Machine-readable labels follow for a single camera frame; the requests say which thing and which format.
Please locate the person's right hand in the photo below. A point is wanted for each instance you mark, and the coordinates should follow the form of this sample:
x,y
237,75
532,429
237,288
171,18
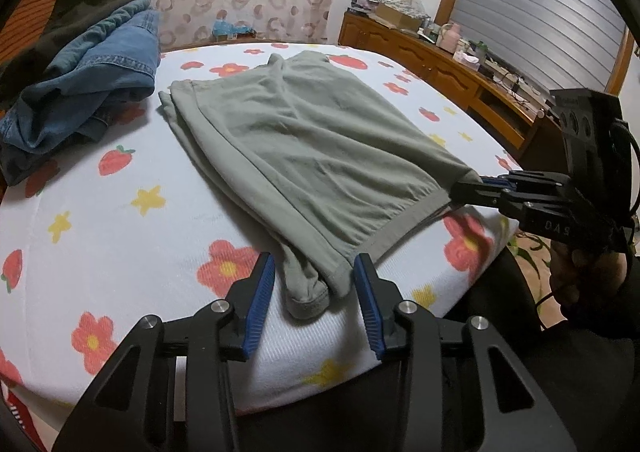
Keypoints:
x,y
579,280

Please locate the pink jar on cabinet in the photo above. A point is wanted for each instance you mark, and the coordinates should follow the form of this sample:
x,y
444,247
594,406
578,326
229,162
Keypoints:
x,y
448,37

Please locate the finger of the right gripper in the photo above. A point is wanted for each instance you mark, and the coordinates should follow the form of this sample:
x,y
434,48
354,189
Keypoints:
x,y
521,206
529,181

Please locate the blue cardboard box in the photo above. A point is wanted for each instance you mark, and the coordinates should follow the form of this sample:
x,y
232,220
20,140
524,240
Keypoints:
x,y
223,31

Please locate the cardboard box on cabinet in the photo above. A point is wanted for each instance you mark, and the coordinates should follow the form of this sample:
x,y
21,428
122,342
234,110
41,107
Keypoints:
x,y
398,19

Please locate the grey window roller blind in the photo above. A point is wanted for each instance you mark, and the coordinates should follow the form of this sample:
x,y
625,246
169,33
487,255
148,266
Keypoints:
x,y
555,43

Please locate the brown louvered wardrobe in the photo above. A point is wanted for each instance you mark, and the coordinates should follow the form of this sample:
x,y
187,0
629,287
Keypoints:
x,y
24,26

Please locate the blue denim jeans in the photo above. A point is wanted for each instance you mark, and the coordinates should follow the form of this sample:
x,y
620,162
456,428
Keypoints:
x,y
110,63

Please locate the grey-green shorts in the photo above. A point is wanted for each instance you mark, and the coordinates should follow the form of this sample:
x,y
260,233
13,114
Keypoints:
x,y
325,164

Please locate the dark black garment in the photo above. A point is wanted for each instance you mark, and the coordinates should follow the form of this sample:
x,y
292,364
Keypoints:
x,y
69,19

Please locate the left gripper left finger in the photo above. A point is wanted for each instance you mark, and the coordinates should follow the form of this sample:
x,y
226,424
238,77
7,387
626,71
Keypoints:
x,y
166,387

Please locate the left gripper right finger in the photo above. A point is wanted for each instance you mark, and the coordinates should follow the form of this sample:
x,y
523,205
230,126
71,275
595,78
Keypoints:
x,y
460,386

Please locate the wooden sideboard cabinet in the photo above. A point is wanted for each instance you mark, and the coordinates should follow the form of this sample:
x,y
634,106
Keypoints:
x,y
480,97

